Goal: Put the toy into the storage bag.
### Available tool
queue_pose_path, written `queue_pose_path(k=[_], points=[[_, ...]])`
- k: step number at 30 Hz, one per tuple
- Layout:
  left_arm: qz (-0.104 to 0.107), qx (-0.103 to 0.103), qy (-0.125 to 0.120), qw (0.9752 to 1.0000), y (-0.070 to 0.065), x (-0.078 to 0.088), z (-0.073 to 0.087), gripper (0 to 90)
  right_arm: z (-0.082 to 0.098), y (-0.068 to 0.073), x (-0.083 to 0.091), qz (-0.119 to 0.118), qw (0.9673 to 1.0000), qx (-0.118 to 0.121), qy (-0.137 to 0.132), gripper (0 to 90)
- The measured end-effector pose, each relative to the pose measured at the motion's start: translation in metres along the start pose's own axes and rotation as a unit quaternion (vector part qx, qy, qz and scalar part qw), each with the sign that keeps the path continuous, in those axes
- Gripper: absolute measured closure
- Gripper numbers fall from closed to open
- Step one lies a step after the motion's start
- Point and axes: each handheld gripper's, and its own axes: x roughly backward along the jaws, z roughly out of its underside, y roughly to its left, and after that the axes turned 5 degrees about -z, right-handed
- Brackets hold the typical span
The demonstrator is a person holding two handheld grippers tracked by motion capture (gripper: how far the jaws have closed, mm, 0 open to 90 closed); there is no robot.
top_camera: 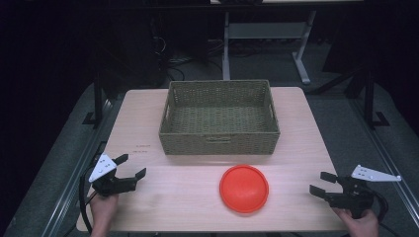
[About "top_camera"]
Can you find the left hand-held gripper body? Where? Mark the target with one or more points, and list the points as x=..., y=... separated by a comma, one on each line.
x=102, y=168

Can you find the black metal stand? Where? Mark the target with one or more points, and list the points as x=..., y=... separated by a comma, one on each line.
x=369, y=102
x=98, y=102

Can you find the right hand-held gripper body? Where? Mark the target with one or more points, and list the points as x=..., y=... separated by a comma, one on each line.
x=355, y=196

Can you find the aluminium rail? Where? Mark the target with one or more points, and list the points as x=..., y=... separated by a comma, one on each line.
x=74, y=184
x=388, y=161

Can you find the person's left hand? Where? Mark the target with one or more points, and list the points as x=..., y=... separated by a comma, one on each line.
x=102, y=209

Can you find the white metal table frame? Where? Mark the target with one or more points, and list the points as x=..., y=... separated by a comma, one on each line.
x=267, y=30

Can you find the green woven basket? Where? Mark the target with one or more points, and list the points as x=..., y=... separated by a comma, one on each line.
x=219, y=144

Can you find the red round plastic plate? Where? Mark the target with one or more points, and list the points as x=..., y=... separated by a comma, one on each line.
x=244, y=189

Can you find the person's right hand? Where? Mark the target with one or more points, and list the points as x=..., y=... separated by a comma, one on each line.
x=362, y=227

